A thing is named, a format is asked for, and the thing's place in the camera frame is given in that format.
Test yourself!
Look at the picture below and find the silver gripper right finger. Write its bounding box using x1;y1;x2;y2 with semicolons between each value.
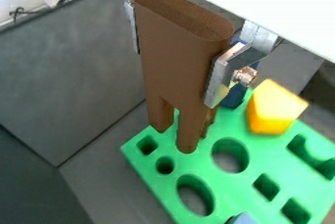
204;21;281;109

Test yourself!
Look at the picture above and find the green shape sorter board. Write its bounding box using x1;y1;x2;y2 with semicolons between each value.
119;87;335;224

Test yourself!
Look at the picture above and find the blue hexagonal prism block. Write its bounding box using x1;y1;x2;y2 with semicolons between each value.
218;35;259;111

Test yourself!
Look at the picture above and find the yellow pentagon block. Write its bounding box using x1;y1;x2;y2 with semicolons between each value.
247;79;308;135

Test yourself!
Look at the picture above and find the light blue cube block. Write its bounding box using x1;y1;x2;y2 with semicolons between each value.
224;212;260;224

